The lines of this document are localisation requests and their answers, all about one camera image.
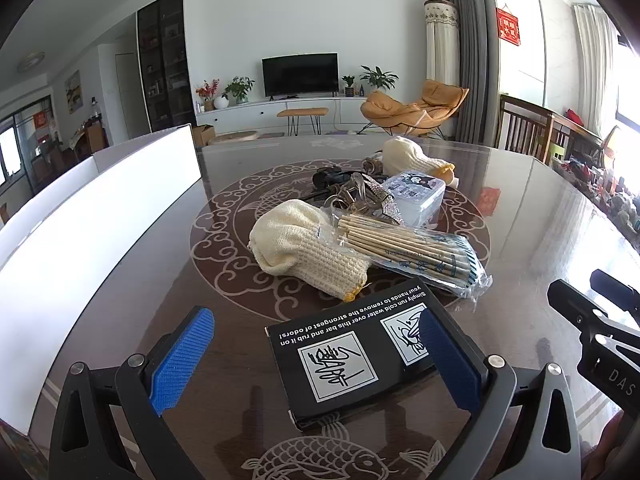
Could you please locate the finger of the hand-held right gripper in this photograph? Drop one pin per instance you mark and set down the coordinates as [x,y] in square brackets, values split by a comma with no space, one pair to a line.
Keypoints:
[612,285]
[575,300]

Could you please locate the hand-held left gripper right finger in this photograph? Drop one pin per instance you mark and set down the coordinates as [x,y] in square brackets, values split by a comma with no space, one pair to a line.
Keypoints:
[447,360]

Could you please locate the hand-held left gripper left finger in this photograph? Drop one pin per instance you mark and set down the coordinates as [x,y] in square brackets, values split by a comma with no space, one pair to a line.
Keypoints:
[182,360]

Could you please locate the black printed box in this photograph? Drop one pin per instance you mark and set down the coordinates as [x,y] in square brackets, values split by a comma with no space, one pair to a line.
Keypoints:
[350,350]

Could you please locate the cartoon print plastic box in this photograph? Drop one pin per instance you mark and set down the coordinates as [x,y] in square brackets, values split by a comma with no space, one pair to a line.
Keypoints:
[415,195]

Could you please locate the pile of cluttered things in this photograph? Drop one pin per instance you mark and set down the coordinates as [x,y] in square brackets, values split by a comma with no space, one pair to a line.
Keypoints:
[610,190]

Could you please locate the cotton swab pack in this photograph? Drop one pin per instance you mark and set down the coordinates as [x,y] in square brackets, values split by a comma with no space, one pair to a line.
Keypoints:
[400,250]

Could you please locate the wooden side table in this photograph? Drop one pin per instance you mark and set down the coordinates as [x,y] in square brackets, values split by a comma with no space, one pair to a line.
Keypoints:
[575,132]

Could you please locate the cream knit glove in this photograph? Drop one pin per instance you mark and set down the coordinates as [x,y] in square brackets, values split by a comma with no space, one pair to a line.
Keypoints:
[405,155]
[290,240]

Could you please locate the white tube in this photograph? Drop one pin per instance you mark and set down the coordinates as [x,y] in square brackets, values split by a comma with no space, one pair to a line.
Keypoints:
[452,176]

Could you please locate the rhinestone bow hair clip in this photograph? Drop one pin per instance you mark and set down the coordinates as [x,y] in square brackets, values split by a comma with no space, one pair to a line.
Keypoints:
[384,194]

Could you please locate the wooden chair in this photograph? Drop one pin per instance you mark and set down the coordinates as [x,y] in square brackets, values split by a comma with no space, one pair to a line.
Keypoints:
[522,125]

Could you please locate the black hair clip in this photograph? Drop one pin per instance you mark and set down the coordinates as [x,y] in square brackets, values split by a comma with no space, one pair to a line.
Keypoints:
[330,178]

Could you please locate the white curtain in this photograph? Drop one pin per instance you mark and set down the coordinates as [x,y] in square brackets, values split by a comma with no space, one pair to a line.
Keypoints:
[595,60]

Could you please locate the cardboard box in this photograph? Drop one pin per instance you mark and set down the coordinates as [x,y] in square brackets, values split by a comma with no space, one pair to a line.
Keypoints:
[204,135]

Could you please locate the wooden dining furniture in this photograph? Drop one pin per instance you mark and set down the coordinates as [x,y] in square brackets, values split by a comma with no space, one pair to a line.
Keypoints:
[90,137]

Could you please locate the white television cabinet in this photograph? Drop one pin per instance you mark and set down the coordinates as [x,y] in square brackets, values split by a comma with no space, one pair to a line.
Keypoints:
[250,115]

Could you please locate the orange lounge chair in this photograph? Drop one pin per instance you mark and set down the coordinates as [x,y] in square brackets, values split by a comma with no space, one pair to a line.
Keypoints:
[395,107]

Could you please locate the white round vase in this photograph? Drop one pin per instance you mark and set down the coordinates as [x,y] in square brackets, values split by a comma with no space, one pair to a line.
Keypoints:
[221,103]

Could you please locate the red flower arrangement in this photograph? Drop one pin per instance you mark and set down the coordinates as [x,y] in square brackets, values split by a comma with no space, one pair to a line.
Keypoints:
[206,92]

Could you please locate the grey curtain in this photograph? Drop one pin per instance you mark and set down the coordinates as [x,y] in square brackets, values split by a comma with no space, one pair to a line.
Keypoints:
[472,50]

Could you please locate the orange stool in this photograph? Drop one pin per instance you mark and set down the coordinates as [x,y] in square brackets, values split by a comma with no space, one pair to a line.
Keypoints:
[302,111]

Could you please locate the bushy green potted plant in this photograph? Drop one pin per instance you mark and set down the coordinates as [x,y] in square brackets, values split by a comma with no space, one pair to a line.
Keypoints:
[239,87]

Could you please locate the covered standing air conditioner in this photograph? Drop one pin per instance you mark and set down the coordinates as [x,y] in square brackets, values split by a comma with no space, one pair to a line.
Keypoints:
[442,50]

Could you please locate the large green potted plant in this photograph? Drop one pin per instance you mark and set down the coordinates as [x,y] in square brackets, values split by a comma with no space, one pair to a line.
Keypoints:
[379,77]

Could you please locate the small green potted plant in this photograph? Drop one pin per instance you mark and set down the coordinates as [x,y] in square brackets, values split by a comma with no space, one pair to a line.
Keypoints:
[348,82]

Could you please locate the dark display cabinet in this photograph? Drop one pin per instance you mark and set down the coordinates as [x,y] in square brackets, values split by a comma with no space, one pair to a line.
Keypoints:
[165,60]

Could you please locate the black television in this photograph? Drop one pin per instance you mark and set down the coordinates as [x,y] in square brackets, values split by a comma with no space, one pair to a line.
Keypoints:
[300,75]

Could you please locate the round ceiling light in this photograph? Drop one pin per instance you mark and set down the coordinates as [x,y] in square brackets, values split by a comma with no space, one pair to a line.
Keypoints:
[31,61]

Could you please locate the red wall hanging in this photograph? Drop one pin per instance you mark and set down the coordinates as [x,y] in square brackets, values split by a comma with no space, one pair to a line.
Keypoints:
[509,25]

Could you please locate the wall painting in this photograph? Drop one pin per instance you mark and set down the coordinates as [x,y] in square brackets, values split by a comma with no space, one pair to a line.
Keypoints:
[74,91]

